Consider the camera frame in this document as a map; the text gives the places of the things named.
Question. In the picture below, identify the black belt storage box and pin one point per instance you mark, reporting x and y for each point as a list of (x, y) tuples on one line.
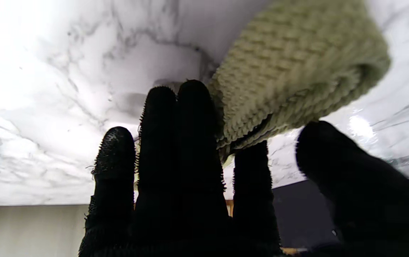
[(304, 214)]

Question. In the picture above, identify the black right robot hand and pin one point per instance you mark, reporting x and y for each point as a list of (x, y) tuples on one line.
[(175, 178)]

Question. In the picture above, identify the beige woven belt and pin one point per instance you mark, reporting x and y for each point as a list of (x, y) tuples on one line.
[(290, 71)]

